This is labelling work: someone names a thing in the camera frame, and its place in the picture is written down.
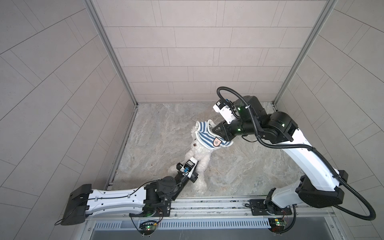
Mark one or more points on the green circuit board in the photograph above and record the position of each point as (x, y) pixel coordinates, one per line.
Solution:
(148, 227)
(277, 224)

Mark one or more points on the left green circuit board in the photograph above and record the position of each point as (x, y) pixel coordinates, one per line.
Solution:
(148, 227)

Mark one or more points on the left corner aluminium post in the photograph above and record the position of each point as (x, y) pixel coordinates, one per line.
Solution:
(91, 9)

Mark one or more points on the aluminium mounting rail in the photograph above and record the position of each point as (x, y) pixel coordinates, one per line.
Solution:
(200, 208)

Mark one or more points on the white teddy bear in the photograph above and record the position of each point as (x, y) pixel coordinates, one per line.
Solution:
(203, 156)

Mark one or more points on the right green circuit board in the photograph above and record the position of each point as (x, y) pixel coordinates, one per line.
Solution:
(277, 224)

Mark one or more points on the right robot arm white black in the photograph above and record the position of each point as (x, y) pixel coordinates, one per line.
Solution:
(318, 187)

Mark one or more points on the white ventilation grille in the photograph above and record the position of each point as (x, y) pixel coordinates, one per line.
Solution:
(189, 224)

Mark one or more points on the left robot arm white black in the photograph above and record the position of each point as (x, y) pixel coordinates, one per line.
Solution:
(151, 199)

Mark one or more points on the corner aluminium post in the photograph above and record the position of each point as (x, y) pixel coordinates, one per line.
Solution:
(91, 9)
(324, 15)

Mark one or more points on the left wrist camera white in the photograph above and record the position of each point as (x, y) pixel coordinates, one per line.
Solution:
(187, 166)

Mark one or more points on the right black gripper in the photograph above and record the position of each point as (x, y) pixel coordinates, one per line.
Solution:
(224, 133)

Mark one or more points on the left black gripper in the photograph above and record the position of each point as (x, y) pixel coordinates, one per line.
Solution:
(191, 179)

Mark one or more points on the blue white striped sweater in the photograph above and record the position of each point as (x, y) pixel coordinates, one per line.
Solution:
(205, 136)

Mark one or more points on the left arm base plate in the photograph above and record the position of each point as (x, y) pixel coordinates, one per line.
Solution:
(161, 210)

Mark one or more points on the right corner aluminium post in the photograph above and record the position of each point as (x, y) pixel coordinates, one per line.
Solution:
(324, 15)

